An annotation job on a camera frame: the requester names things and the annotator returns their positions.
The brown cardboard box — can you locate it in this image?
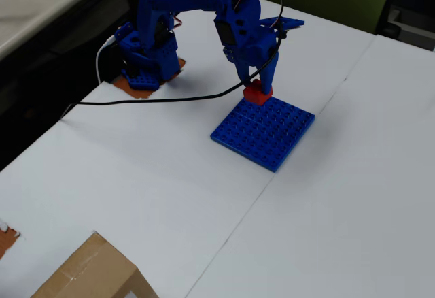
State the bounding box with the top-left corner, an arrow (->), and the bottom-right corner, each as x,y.
30,231 -> 159,298

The blue wrist camera mount plate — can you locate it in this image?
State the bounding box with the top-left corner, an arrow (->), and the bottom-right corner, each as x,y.
259,16 -> 306,36

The black camera cable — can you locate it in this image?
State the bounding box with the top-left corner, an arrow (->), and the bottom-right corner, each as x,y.
60,0 -> 285,120

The blue 8x8 toy baseplate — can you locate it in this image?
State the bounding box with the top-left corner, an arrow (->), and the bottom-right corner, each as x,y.
209,93 -> 316,173

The white power cable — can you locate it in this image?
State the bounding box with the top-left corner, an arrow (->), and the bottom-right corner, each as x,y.
95,35 -> 117,85

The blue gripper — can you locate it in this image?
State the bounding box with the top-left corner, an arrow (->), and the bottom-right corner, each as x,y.
213,0 -> 281,95

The grey metal chair frame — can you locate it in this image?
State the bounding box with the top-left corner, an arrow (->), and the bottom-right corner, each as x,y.
386,4 -> 435,52

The red 2x2 toy block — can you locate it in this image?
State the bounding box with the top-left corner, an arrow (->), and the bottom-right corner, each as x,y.
242,79 -> 274,106

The white side desk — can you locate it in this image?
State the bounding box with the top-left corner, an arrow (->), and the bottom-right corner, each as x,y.
0,0 -> 120,61

